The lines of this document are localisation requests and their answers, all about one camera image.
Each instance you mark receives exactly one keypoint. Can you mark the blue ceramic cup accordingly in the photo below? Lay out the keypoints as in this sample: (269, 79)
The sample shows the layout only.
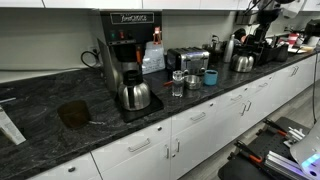
(210, 79)

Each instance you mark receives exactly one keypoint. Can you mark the chrome and black toaster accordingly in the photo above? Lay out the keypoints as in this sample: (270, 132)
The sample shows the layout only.
(190, 60)

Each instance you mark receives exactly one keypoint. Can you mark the glass dispenser with steel lid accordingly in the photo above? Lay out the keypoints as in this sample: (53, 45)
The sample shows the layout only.
(177, 88)

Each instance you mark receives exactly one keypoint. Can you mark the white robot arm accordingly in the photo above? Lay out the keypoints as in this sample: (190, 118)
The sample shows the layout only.
(308, 150)

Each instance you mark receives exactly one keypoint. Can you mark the wall paper towel dispenser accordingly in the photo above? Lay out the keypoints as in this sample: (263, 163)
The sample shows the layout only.
(245, 18)

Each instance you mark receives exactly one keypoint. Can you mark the white papers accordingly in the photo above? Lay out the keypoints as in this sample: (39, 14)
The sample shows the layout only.
(300, 50)

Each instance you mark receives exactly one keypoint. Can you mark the red cup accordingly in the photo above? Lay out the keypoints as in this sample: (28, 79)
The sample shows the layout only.
(293, 39)

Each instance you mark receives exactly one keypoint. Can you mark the black and orange clamp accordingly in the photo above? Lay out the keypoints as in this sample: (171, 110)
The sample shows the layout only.
(255, 158)
(280, 132)

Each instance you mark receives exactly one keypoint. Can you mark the small steel bowl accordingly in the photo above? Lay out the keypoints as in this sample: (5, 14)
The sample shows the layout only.
(193, 82)

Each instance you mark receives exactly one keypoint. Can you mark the round drawer lock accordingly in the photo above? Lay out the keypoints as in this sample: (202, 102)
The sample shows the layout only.
(71, 169)
(159, 128)

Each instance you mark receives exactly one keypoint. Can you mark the white lower cabinets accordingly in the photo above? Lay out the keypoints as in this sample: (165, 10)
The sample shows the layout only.
(200, 140)

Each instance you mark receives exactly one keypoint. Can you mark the thin white strip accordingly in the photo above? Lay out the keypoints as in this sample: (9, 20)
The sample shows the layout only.
(8, 100)

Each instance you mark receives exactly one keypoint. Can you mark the large steel carafe black collar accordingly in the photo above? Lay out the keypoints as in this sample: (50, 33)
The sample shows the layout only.
(242, 63)

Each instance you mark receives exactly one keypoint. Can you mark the black dish rack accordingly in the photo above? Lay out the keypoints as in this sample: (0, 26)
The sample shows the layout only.
(270, 55)

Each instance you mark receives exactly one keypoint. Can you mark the white paper booklet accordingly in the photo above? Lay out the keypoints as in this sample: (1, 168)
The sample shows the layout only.
(10, 128)

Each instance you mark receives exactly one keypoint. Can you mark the steel carafe with black lid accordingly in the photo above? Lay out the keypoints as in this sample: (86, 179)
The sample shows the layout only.
(136, 95)

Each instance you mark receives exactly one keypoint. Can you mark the black utensil holder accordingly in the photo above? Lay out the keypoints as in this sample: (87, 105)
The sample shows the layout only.
(282, 53)

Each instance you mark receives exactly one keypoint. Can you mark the white cabinets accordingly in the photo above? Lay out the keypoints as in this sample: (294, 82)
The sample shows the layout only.
(200, 140)
(100, 3)

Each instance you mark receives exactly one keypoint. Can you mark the black coffee grinder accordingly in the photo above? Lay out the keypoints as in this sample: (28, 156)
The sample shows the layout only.
(215, 50)

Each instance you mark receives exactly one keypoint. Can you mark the steel water bottle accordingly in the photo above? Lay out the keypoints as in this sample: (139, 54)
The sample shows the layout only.
(229, 50)

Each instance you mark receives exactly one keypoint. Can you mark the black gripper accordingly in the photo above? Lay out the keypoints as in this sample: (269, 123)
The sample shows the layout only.
(270, 16)

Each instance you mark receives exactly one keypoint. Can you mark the black countertop appliance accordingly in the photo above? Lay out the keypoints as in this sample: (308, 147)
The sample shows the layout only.
(313, 28)

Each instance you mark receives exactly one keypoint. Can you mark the white upper cabinets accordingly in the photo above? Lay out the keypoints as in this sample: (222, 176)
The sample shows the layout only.
(100, 3)

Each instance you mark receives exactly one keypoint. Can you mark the aluminium extrusion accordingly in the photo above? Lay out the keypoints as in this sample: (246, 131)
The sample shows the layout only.
(280, 163)
(295, 135)

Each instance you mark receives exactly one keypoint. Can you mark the black and steel coffee maker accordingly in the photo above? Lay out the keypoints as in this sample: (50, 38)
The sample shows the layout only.
(130, 33)

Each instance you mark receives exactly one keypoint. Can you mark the red bag clip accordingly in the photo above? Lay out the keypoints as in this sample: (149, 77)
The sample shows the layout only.
(157, 35)

